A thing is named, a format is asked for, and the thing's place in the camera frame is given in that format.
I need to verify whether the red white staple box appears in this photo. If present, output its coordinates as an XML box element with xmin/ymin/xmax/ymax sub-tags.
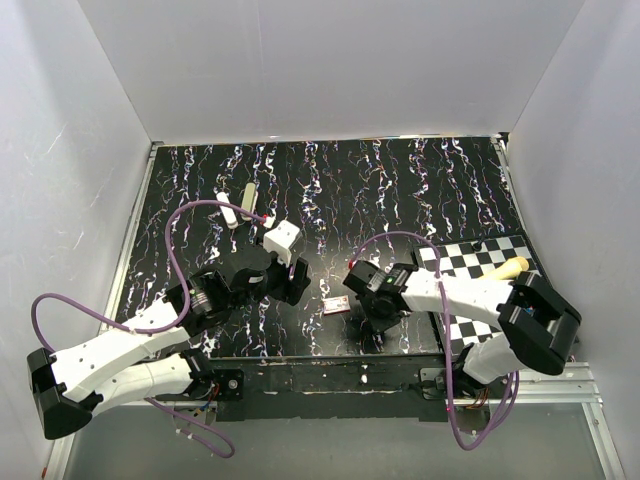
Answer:
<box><xmin>323</xmin><ymin>295</ymin><xmax>351</xmax><ymax>316</ymax></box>

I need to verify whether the white black stapler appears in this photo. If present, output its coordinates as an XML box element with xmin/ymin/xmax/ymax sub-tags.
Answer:
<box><xmin>216</xmin><ymin>191</ymin><xmax>238</xmax><ymax>230</ymax></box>

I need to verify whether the beige stapler top part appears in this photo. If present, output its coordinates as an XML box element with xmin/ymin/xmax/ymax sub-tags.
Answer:
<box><xmin>241</xmin><ymin>182</ymin><xmax>258</xmax><ymax>214</ymax></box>

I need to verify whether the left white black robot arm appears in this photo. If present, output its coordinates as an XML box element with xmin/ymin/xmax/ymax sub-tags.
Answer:
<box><xmin>27</xmin><ymin>246</ymin><xmax>310</xmax><ymax>440</ymax></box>

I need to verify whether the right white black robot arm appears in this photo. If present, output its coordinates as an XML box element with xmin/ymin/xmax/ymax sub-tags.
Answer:
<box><xmin>343</xmin><ymin>260</ymin><xmax>582</xmax><ymax>398</ymax></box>

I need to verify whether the black white checkered board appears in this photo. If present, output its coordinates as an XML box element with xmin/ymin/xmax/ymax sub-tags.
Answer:
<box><xmin>411</xmin><ymin>233</ymin><xmax>581</xmax><ymax>362</ymax></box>

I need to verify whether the wooden peg doll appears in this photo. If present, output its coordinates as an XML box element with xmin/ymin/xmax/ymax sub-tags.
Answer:
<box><xmin>481</xmin><ymin>256</ymin><xmax>529</xmax><ymax>280</ymax></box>

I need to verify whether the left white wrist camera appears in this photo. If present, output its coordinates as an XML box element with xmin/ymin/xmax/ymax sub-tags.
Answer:
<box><xmin>262</xmin><ymin>220</ymin><xmax>301</xmax><ymax>267</ymax></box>

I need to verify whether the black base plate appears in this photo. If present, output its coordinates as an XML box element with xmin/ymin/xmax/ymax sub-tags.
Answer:
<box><xmin>189</xmin><ymin>351</ymin><xmax>447</xmax><ymax>422</ymax></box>

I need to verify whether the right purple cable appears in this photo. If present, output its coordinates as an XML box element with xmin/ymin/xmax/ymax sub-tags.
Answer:
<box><xmin>349</xmin><ymin>231</ymin><xmax>521</xmax><ymax>451</ymax></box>

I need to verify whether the aluminium mounting rail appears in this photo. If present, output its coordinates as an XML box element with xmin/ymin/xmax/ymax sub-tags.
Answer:
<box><xmin>46</xmin><ymin>363</ymin><xmax>603</xmax><ymax>479</ymax></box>

